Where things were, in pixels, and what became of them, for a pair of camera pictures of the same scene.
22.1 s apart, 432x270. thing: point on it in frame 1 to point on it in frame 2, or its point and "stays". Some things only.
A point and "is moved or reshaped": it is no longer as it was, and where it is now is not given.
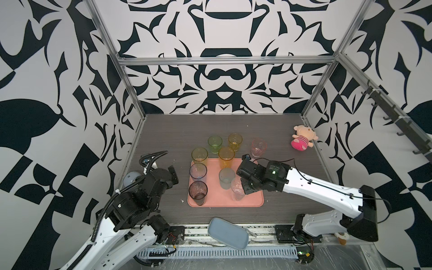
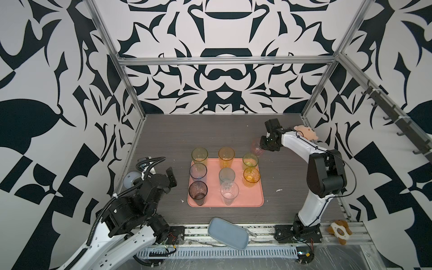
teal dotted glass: [226, 175] stays
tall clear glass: [237, 188] to [229, 191]
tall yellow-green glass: [199, 155] stays
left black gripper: [172, 175] stays
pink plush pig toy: [304, 137] stays
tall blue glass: [198, 172] stays
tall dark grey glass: [198, 190] stays
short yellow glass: [234, 139] is moved or reshaped
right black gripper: [246, 189] to [262, 144]
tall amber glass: [225, 155] stays
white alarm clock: [130, 177] stays
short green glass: [215, 142] is moved or reshaped
